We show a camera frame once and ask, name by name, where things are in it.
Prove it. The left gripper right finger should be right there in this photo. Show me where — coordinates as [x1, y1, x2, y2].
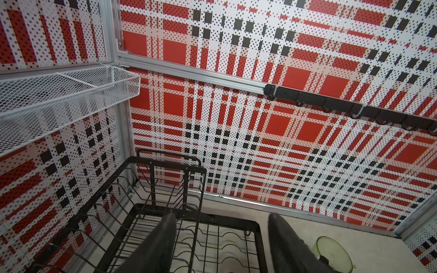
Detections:
[268, 213, 333, 273]

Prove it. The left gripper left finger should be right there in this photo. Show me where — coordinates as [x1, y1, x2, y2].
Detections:
[116, 213, 176, 273]

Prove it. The tall green transparent cup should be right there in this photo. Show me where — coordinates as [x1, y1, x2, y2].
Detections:
[312, 236, 353, 273]

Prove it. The black wire dish rack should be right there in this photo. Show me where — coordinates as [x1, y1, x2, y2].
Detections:
[27, 149, 267, 273]

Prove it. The black wall hook rail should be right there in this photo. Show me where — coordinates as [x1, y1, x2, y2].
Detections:
[264, 84, 437, 137]

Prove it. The white mesh wall shelf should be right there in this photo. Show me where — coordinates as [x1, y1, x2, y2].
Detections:
[1, 66, 140, 155]

